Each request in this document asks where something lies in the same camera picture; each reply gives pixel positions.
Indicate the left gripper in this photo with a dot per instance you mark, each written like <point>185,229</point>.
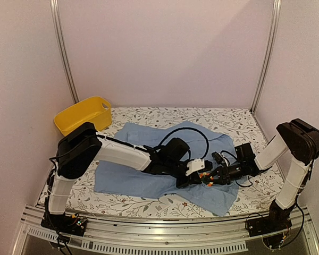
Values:
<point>194,179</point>

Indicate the blue button-up shirt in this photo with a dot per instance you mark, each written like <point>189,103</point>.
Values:
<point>118,179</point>

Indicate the aluminium corner post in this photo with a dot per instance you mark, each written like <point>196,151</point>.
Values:
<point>268,54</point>
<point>55,11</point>

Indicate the right aluminium corner post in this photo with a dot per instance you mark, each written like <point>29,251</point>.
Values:
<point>268,54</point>

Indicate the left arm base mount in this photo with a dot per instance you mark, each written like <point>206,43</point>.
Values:
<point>74,225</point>

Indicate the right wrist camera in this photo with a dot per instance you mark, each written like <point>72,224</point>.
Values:
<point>228,156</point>

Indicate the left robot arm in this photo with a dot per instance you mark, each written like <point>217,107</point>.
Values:
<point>82,146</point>

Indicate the yellow plastic basket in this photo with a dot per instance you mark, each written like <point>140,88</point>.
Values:
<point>96,110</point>

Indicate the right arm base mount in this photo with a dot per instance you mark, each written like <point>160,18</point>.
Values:
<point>268,225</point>

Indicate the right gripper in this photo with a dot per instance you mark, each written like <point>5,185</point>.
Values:
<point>224,176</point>

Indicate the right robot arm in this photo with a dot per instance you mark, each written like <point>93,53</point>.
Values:
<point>297,137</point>

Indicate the aluminium front rail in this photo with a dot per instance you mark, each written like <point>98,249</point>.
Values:
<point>124,235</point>

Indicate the yellow orange flower brooch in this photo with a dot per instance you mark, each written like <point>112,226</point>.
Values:
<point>207,179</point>

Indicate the left aluminium corner post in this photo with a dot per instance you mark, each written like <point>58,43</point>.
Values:
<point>55,11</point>

